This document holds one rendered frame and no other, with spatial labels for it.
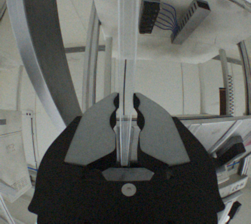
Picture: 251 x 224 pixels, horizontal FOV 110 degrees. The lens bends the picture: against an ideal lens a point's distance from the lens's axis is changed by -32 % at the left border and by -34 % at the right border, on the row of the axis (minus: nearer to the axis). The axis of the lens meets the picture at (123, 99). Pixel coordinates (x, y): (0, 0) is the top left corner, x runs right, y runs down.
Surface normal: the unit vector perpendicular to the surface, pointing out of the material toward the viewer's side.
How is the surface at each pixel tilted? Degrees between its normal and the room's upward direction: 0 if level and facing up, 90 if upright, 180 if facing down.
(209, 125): 43
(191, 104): 90
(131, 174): 133
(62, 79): 90
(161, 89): 90
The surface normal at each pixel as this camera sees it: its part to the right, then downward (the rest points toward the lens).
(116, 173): 0.00, -0.73
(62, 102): 1.00, 0.01
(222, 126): 0.00, 0.69
